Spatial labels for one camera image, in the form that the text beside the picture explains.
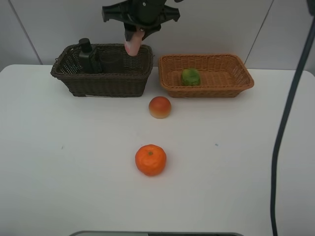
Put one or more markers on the dark brown wicker basket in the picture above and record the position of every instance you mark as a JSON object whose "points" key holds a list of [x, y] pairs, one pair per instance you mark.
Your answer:
{"points": [[130, 83]]}

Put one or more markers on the green lime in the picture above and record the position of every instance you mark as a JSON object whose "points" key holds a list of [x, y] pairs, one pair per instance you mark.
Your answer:
{"points": [[190, 77]]}

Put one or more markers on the orange mandarin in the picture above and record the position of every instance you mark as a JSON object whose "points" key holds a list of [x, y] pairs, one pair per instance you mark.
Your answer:
{"points": [[150, 160]]}

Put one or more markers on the translucent purple cup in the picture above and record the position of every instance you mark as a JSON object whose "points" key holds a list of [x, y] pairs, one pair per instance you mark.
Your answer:
{"points": [[111, 62]]}

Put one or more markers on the orange wicker basket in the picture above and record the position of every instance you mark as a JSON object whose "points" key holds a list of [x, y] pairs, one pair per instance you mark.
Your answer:
{"points": [[221, 75]]}

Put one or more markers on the black rectangular bottle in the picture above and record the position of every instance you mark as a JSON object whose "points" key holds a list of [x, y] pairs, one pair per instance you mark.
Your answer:
{"points": [[89, 58]]}

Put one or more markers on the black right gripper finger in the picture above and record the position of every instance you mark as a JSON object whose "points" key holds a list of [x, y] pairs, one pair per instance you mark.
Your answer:
{"points": [[149, 29], [130, 30]]}

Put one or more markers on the red yellow peach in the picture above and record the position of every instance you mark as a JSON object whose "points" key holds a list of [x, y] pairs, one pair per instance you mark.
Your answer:
{"points": [[160, 107]]}

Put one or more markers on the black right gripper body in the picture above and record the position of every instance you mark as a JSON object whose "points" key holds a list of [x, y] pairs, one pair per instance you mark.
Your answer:
{"points": [[140, 12]]}

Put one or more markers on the pink lotion bottle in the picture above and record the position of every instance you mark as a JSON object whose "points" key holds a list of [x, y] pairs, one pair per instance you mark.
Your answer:
{"points": [[132, 47]]}

